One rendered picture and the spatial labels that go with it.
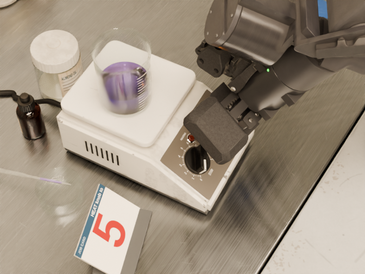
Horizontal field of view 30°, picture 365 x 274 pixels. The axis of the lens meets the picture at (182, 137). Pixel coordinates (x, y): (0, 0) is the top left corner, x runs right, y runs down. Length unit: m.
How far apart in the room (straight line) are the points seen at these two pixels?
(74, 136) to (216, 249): 0.21
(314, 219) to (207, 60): 0.24
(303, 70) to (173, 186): 0.22
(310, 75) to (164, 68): 0.22
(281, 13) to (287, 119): 0.30
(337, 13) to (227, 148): 0.17
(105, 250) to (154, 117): 0.16
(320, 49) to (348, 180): 0.29
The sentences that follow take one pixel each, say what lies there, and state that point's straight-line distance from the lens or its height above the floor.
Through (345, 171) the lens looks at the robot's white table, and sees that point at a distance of 0.85.
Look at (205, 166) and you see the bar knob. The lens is 0.75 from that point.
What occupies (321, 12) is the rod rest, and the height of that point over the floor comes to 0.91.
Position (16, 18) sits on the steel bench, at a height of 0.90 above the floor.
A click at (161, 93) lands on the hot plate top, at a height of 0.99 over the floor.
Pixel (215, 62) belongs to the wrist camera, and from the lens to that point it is 0.67.
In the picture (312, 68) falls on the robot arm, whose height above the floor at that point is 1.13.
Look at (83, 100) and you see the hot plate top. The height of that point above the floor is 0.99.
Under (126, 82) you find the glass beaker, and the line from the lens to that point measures 0.71.
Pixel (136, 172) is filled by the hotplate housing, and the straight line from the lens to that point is 0.78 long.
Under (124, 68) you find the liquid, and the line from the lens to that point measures 0.77.
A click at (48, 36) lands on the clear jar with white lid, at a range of 0.86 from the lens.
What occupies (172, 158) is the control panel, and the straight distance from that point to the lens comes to 0.76.
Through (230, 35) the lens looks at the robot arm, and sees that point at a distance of 0.59.
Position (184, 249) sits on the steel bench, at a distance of 0.77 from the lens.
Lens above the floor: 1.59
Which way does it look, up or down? 54 degrees down
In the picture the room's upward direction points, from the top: 1 degrees clockwise
